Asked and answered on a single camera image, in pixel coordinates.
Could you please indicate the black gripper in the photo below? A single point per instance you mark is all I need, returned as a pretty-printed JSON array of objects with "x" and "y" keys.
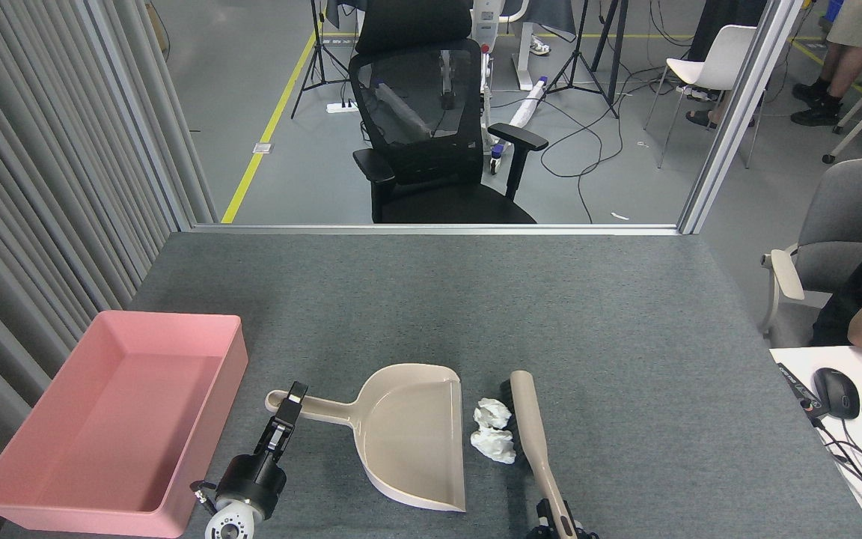
[{"x": 251, "y": 483}]

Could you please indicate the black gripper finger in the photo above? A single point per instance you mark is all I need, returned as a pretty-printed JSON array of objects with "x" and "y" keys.
[
  {"x": 584, "y": 534},
  {"x": 543, "y": 524}
]

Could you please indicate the white paper ball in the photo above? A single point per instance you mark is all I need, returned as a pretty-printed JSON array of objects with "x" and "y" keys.
[
  {"x": 492, "y": 413},
  {"x": 492, "y": 445}
]

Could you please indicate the beige brush with black bristles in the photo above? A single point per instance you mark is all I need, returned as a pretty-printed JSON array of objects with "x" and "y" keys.
[{"x": 532, "y": 427}]

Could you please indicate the beige plastic dustpan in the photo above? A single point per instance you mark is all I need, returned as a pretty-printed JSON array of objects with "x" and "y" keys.
[{"x": 408, "y": 434}]

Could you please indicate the pink plastic bin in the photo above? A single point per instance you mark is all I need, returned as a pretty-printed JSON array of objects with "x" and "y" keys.
[{"x": 102, "y": 404}]

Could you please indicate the small black device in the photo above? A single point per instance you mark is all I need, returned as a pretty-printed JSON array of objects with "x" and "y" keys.
[{"x": 801, "y": 389}]

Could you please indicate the metal floor socket plate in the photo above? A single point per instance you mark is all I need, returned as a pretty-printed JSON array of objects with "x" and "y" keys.
[{"x": 263, "y": 147}]

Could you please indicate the black computer mouse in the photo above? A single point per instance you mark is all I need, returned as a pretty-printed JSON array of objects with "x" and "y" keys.
[{"x": 836, "y": 393}]

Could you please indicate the black mesh office chair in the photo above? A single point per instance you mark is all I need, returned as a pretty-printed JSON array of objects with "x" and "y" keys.
[{"x": 423, "y": 150}]

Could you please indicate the white power strip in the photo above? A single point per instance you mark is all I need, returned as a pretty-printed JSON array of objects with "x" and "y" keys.
[{"x": 343, "y": 107}]

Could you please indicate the seated person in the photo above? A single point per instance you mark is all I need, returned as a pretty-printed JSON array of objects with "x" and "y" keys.
[{"x": 842, "y": 314}]

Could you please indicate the black tripod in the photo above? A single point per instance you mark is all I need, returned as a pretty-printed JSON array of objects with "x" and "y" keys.
[
  {"x": 579, "y": 45},
  {"x": 318, "y": 37}
]

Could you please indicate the grey chair with white armrest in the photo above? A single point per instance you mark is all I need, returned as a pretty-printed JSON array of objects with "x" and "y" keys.
[{"x": 850, "y": 217}]

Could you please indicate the person on white chair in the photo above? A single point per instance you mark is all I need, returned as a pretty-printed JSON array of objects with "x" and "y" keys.
[{"x": 700, "y": 118}]

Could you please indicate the white stand on wheels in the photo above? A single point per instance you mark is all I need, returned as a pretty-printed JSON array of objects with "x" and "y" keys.
[{"x": 485, "y": 22}]

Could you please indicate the white sneaker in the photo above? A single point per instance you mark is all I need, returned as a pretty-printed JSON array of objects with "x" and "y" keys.
[{"x": 542, "y": 48}]

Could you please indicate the white plastic chair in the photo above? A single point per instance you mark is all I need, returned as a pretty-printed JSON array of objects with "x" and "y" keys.
[{"x": 723, "y": 56}]

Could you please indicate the standing person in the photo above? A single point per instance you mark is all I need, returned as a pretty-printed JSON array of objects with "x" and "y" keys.
[{"x": 854, "y": 22}]

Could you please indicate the silver table edge rail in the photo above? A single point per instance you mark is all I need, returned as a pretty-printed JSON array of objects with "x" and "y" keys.
[{"x": 431, "y": 228}]

